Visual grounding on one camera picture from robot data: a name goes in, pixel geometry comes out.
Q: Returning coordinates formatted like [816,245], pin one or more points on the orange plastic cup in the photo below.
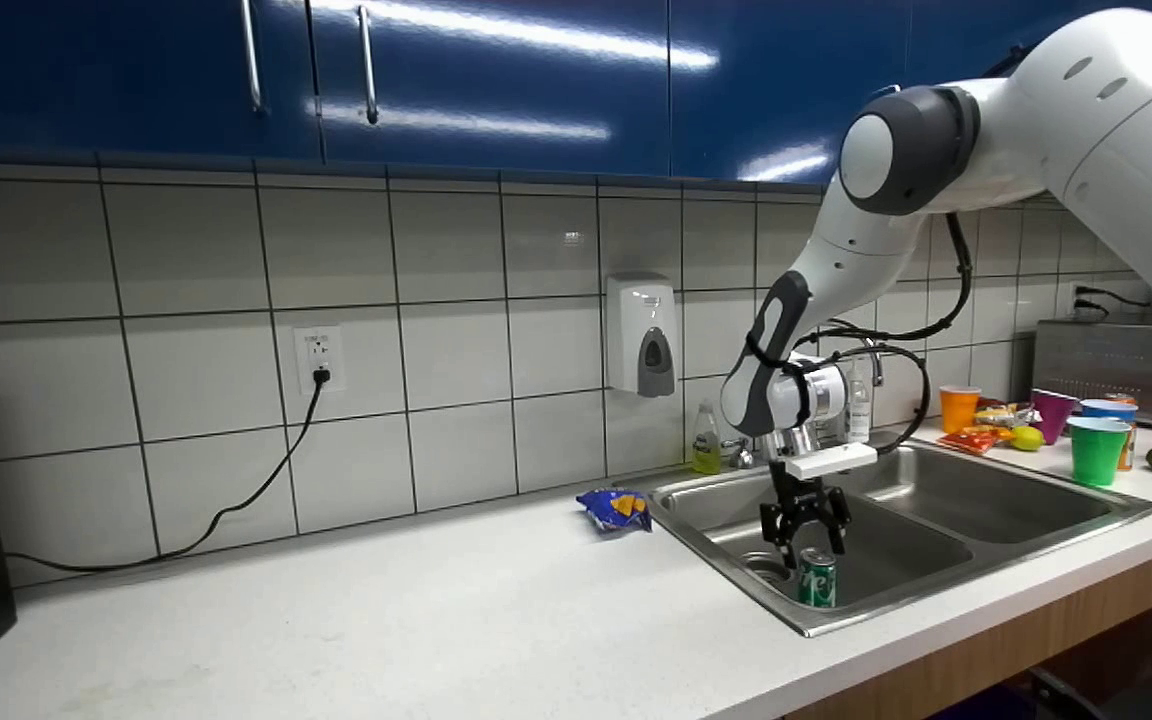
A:
[959,409]

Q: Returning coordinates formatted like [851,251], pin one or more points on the stainless steel double sink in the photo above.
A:
[921,522]

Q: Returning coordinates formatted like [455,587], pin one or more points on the white wall power outlet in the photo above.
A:
[322,358]

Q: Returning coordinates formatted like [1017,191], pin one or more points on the wooden lower cabinet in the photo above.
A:
[968,667]

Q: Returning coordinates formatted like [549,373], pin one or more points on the green plastic cup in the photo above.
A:
[1099,451]

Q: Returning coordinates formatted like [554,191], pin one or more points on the yellow-green fruit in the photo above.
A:
[1026,439]

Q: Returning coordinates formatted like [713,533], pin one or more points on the green dish soap bottle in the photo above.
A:
[705,445]

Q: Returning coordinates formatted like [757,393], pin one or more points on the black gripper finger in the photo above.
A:
[778,536]
[839,530]

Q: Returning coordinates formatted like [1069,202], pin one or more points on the silver microwave oven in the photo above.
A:
[1094,358]

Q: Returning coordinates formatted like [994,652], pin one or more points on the orange snack packets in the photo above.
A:
[989,430]

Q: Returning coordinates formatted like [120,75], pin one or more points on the white wall soap dispenser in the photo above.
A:
[640,338]

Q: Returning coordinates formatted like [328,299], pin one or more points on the clear hand soap bottle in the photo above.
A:
[859,422]

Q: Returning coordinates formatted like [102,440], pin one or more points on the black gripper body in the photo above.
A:
[807,502]

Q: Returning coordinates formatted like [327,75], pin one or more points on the blue chip bag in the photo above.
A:
[615,511]

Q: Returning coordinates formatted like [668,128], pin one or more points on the purple plastic cup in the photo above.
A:
[1052,409]

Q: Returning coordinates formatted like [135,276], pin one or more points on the green soda can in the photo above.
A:
[816,577]

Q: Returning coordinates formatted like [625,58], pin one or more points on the blue upper cabinets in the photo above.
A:
[615,91]

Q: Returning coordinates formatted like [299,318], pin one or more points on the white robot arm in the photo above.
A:
[1069,122]

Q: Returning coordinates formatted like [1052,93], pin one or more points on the blue plastic cup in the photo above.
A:
[1111,409]

